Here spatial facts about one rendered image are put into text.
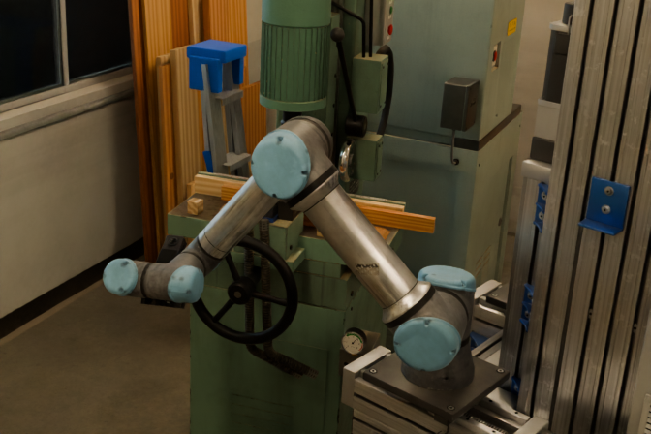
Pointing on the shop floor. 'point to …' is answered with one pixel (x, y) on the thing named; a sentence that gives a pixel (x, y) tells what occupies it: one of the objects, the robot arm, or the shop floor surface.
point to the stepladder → (210, 51)
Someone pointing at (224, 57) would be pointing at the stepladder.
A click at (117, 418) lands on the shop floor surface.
